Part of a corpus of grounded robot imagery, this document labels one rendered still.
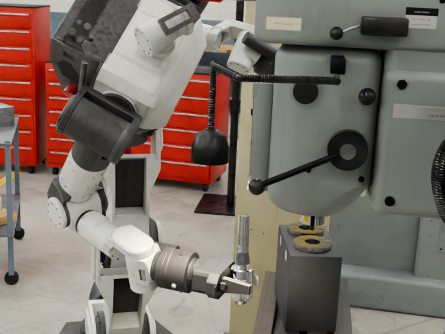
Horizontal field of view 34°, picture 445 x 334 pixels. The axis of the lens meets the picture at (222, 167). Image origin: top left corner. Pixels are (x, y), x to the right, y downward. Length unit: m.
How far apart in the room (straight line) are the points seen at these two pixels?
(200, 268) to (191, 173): 4.61
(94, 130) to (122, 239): 0.25
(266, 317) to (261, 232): 1.51
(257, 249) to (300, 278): 1.63
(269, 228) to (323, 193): 1.95
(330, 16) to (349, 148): 0.22
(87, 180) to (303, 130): 0.56
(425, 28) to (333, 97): 0.19
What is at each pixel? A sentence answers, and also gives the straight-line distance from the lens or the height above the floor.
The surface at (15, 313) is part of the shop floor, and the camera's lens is 4.04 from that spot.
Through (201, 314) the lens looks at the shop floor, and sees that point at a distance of 3.99.
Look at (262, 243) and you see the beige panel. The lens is 3.30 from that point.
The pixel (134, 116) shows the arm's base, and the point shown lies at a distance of 1.58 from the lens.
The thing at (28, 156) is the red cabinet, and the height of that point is 0.17.
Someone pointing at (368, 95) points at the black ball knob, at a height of 1.55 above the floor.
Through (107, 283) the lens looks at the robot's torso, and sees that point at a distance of 2.06.
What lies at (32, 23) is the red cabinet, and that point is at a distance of 6.45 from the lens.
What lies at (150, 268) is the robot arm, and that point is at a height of 1.13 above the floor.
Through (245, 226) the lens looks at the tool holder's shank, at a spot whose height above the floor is 1.25.
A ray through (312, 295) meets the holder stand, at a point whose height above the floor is 1.04.
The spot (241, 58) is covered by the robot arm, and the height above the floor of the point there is 1.54.
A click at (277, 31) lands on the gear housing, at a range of 1.26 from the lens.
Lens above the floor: 1.73
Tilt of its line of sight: 14 degrees down
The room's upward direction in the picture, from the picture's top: 3 degrees clockwise
